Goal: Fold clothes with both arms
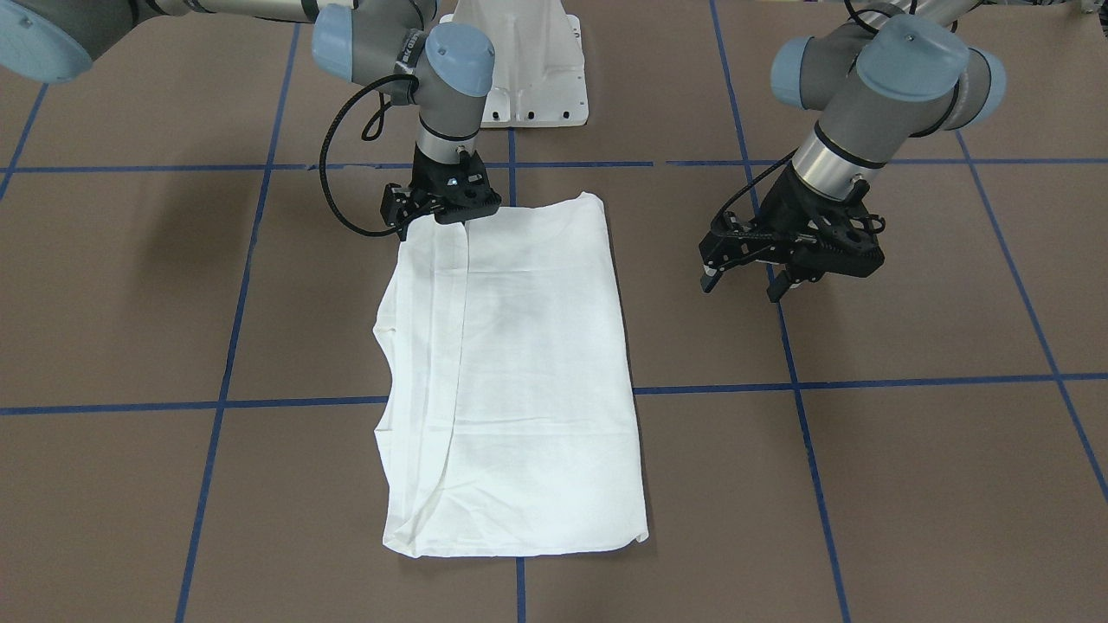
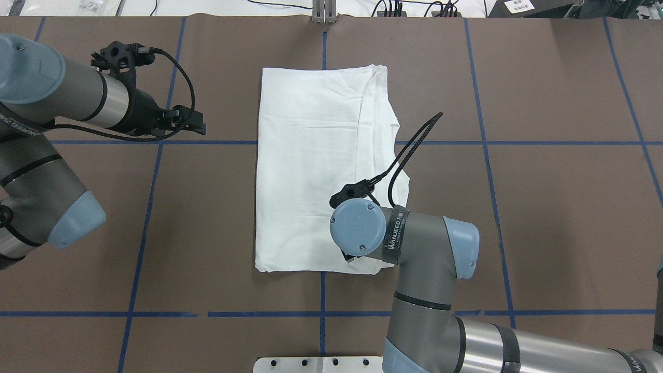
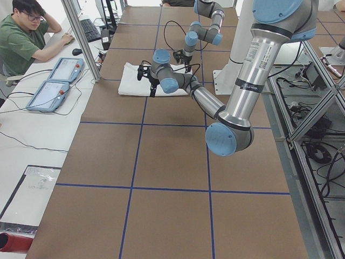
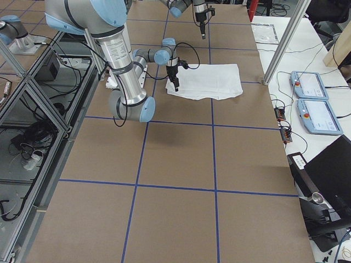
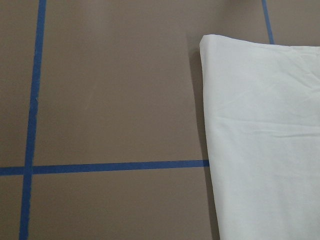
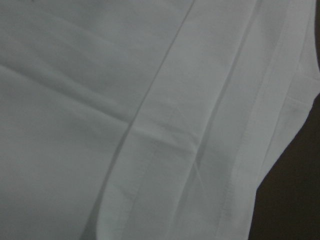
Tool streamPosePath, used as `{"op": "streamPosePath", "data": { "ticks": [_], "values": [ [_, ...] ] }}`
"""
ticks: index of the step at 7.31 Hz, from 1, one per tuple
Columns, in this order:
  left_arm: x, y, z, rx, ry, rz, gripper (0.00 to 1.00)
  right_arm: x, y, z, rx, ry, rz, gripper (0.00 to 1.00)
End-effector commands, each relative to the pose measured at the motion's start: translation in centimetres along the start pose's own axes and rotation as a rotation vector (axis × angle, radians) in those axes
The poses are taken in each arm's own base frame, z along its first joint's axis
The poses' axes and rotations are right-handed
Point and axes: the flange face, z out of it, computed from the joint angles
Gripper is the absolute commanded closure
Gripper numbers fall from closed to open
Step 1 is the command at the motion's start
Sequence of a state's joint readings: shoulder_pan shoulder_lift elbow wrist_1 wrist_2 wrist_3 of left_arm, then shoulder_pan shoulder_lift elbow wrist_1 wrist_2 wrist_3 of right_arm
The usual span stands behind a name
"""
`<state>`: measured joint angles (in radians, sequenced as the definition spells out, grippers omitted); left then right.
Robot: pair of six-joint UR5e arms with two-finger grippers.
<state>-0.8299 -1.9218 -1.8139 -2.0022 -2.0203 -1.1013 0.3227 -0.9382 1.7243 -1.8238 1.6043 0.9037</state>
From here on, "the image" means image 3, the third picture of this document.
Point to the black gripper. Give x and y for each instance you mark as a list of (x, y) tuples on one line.
[(153, 81), (185, 59)]

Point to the white long-sleeve printed shirt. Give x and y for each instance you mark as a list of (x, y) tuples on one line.
[(131, 86)]

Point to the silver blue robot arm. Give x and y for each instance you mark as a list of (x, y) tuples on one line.
[(212, 35), (271, 24)]

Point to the black keyboard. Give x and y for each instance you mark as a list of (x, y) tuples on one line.
[(90, 30)]

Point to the black computer mouse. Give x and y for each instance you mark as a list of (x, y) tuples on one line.
[(76, 52)]

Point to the upper blue teach pendant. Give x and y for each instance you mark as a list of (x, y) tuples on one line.
[(67, 69)]

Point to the blue teach pendant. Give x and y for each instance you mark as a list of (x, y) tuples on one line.
[(67, 69), (49, 96)]

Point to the lower blue teach pendant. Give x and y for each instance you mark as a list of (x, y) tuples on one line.
[(49, 96)]

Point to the person in green shirt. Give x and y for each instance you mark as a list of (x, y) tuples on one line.
[(22, 37)]

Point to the clear plastic document sleeve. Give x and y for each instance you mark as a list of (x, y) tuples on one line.
[(25, 207)]

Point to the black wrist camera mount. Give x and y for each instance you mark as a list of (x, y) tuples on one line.
[(143, 71)]

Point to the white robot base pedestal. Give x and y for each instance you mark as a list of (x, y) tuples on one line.
[(224, 80)]

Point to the aluminium frame post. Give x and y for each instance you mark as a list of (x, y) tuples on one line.
[(73, 19)]

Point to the aluminium frame rack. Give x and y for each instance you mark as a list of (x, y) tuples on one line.
[(308, 96)]

